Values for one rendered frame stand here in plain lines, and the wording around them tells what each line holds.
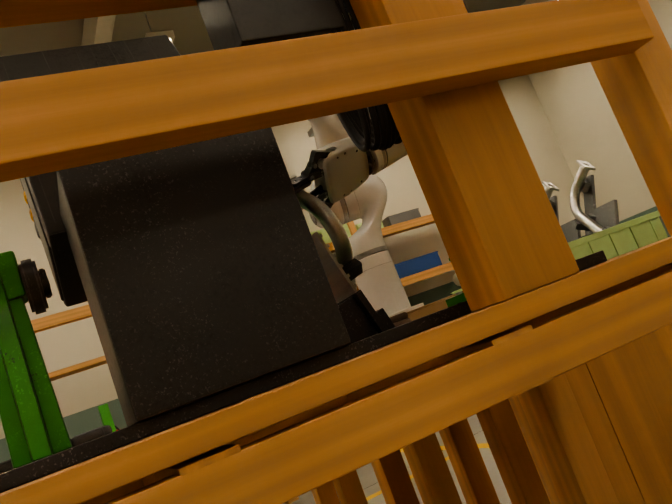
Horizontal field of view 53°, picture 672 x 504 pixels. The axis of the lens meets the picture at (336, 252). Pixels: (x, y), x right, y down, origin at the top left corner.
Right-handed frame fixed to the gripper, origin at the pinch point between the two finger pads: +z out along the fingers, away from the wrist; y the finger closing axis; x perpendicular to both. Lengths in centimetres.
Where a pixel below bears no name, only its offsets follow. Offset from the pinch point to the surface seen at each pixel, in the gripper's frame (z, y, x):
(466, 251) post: -0.8, 5.4, 39.4
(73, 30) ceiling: -139, -116, -564
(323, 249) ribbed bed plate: 6.9, -1.4, 15.0
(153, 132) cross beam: 31, 34, 23
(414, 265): -323, -403, -332
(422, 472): -7, -79, 16
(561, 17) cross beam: -33, 26, 31
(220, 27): 6.4, 33.2, -1.1
